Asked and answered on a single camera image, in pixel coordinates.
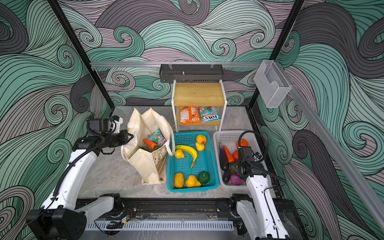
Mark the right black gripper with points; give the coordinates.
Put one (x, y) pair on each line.
(236, 167)

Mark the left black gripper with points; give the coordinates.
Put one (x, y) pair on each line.
(124, 140)

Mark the blue-red candy bag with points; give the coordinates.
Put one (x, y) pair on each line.
(157, 138)

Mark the floral canvas tote bag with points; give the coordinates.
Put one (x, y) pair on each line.
(149, 164)

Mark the yellow lemon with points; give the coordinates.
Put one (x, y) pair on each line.
(200, 147)

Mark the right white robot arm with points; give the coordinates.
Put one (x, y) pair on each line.
(259, 215)

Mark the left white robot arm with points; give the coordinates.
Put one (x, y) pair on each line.
(59, 218)

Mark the green Fox's candy bag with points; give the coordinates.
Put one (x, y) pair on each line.
(209, 114)

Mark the orange candy bag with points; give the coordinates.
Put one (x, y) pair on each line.
(189, 115)

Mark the purple red onion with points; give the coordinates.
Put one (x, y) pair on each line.
(236, 180)

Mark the red tomato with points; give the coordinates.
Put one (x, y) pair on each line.
(235, 155)

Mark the small dark eggplant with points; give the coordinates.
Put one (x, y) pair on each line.
(226, 177)

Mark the purple eggplant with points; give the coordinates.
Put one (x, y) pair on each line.
(223, 159)

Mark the orange tomato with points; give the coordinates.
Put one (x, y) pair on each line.
(242, 143)

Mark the white plastic basket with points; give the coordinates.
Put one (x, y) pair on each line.
(230, 139)

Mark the green avocado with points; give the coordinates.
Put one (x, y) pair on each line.
(204, 177)

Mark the yellow-red mango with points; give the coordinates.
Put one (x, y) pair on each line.
(201, 139)

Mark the teal plastic basket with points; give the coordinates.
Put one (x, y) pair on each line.
(205, 162)

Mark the single yellow banana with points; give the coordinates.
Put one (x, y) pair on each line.
(189, 150)

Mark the yellow corn cob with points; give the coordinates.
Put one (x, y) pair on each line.
(179, 180)

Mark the small yellow pear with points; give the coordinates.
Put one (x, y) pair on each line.
(179, 154)

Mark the white wooden two-tier shelf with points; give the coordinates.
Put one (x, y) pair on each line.
(199, 94)

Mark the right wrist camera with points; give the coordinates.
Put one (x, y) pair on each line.
(246, 154)

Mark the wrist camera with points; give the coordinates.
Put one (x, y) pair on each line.
(109, 125)
(246, 154)

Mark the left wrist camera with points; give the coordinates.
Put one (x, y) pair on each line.
(109, 125)

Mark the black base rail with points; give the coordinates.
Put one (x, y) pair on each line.
(221, 208)

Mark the white slotted cable duct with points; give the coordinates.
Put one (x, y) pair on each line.
(223, 226)

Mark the clear acrylic wall holder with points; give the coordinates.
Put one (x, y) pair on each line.
(272, 82)

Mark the black metal wall tray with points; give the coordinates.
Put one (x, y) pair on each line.
(191, 73)

